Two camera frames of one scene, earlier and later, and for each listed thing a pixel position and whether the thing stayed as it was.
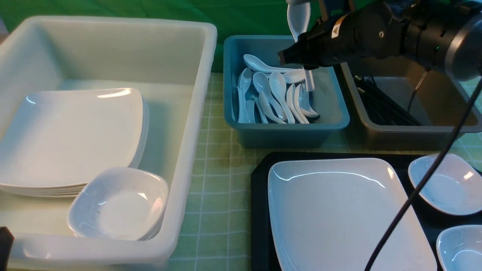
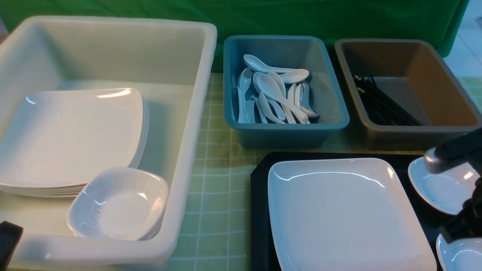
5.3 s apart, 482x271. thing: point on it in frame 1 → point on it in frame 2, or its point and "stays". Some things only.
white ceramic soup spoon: x=298 y=15 → x=269 y=85
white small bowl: x=453 y=185 stays
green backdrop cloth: x=232 y=17 stays
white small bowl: x=459 y=248 stays
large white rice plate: x=328 y=214 stays
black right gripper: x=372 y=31 → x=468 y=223
